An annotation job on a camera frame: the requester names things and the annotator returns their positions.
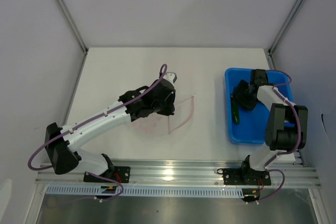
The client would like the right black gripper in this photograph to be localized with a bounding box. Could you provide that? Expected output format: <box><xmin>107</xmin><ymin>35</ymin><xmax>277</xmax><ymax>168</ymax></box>
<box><xmin>229</xmin><ymin>80</ymin><xmax>257</xmax><ymax>111</ymax></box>

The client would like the clear zip top bag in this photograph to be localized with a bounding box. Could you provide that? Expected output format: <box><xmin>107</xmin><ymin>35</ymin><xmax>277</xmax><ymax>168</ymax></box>
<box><xmin>128</xmin><ymin>93</ymin><xmax>195</xmax><ymax>138</ymax></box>

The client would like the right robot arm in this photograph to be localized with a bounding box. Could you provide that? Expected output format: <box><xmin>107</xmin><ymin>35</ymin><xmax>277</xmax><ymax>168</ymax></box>
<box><xmin>223</xmin><ymin>68</ymin><xmax>308</xmax><ymax>185</ymax></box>

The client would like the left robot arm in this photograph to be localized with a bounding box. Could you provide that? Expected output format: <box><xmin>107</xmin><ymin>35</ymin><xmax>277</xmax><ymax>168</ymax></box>
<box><xmin>45</xmin><ymin>72</ymin><xmax>177</xmax><ymax>183</ymax></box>

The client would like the blue plastic tray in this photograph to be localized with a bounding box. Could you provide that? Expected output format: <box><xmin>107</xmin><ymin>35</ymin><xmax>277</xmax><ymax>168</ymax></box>
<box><xmin>224</xmin><ymin>67</ymin><xmax>295</xmax><ymax>145</ymax></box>

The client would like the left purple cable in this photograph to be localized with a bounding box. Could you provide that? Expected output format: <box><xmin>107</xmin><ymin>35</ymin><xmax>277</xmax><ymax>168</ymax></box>
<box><xmin>28</xmin><ymin>63</ymin><xmax>169</xmax><ymax>171</ymax></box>

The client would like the purple cable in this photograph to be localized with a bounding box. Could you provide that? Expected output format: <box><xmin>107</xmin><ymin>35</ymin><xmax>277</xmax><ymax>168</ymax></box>
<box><xmin>28</xmin><ymin>63</ymin><xmax>169</xmax><ymax>171</ymax></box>
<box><xmin>264</xmin><ymin>70</ymin><xmax>302</xmax><ymax>171</ymax></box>

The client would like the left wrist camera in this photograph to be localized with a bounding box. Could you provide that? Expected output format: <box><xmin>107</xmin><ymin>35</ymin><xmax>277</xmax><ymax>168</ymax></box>
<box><xmin>163</xmin><ymin>72</ymin><xmax>177</xmax><ymax>84</ymax></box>

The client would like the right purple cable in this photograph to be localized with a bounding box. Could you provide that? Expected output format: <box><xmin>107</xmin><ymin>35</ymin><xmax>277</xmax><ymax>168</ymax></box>
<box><xmin>264</xmin><ymin>70</ymin><xmax>302</xmax><ymax>171</ymax></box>

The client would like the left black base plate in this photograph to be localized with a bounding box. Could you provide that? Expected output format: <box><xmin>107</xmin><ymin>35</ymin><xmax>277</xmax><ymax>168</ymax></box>
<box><xmin>83</xmin><ymin>166</ymin><xmax>131</xmax><ymax>184</ymax></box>

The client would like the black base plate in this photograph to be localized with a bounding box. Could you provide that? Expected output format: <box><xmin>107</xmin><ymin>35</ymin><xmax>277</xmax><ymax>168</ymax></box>
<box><xmin>216</xmin><ymin>168</ymin><xmax>271</xmax><ymax>186</ymax></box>
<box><xmin>83</xmin><ymin>166</ymin><xmax>131</xmax><ymax>184</ymax></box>

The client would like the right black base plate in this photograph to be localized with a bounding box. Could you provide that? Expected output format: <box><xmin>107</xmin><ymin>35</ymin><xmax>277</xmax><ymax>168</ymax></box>
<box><xmin>216</xmin><ymin>168</ymin><xmax>271</xmax><ymax>186</ymax></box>

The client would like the aluminium mounting rail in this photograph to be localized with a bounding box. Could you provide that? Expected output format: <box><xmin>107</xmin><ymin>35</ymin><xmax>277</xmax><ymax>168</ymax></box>
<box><xmin>35</xmin><ymin>158</ymin><xmax>321</xmax><ymax>190</ymax></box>

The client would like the slotted cable duct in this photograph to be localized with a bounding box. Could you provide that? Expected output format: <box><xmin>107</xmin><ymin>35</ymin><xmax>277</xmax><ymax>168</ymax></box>
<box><xmin>46</xmin><ymin>185</ymin><xmax>244</xmax><ymax>198</ymax></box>

